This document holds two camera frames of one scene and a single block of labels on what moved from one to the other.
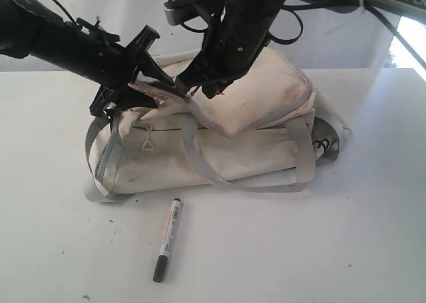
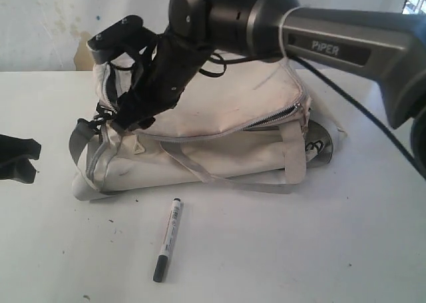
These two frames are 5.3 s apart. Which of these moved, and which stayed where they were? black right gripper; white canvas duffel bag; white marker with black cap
Moved: black right gripper
Stayed: white marker with black cap; white canvas duffel bag
